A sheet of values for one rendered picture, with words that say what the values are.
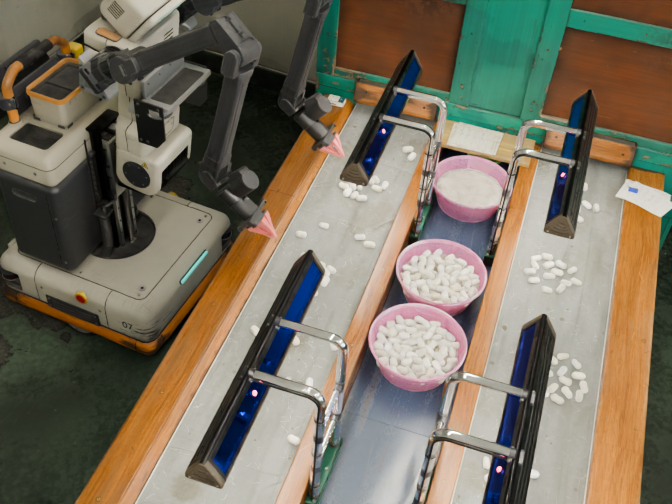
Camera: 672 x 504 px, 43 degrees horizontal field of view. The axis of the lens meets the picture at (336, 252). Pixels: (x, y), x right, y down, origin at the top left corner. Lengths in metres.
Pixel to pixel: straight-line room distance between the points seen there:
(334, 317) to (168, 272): 0.94
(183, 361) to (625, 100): 1.65
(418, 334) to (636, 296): 0.66
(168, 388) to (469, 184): 1.25
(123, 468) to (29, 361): 1.31
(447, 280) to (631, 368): 0.57
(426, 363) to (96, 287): 1.33
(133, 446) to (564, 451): 1.05
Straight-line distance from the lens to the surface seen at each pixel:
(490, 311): 2.42
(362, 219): 2.66
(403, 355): 2.30
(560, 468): 2.20
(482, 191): 2.84
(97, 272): 3.18
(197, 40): 2.21
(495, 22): 2.87
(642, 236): 2.81
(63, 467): 3.03
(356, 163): 2.28
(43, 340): 3.37
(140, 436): 2.13
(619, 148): 3.00
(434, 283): 2.50
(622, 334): 2.49
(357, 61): 3.06
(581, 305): 2.56
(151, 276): 3.13
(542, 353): 1.92
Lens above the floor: 2.53
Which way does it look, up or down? 44 degrees down
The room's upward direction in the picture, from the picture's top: 5 degrees clockwise
